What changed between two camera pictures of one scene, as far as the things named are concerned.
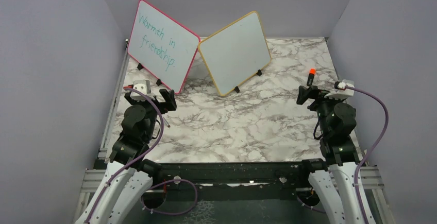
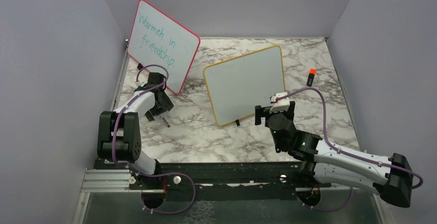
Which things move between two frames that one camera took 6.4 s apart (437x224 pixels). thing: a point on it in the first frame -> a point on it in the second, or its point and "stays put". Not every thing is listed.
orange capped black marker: [312, 72] stays put
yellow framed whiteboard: [235, 53] -> [238, 85]
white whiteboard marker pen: [166, 122] stays put
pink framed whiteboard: [162, 47] stays put
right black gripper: [305, 92] -> [264, 111]
